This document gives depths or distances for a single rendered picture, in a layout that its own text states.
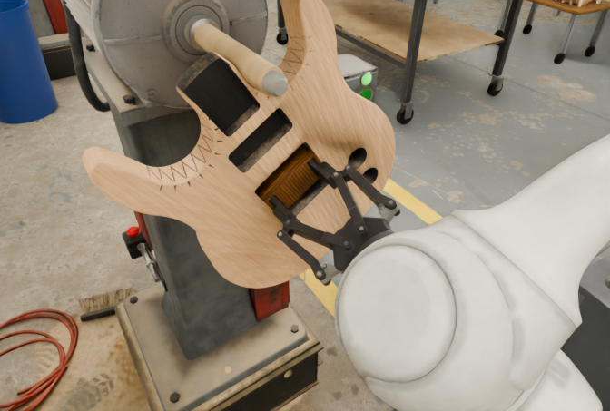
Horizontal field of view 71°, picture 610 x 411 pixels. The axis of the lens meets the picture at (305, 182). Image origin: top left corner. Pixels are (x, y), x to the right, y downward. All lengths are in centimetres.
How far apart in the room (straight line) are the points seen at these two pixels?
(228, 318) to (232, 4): 91
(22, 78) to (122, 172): 291
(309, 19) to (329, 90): 10
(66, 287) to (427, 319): 195
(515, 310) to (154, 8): 54
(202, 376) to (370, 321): 111
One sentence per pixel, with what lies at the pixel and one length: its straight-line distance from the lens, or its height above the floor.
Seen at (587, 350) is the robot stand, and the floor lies 55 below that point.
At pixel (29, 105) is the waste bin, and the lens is 347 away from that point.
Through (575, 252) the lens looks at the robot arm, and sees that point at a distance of 30.
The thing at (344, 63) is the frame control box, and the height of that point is 112.
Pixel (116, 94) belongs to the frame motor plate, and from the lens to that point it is 81.
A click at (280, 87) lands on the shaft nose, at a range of 46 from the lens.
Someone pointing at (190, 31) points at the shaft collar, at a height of 126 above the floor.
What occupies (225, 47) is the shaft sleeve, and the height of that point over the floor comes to 126.
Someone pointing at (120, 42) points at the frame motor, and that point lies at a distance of 63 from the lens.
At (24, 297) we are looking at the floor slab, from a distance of 216.
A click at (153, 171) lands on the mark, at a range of 54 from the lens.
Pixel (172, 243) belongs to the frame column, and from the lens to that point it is 104.
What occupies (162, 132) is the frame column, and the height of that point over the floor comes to 102.
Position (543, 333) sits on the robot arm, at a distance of 28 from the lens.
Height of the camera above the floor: 144
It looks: 37 degrees down
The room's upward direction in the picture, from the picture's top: straight up
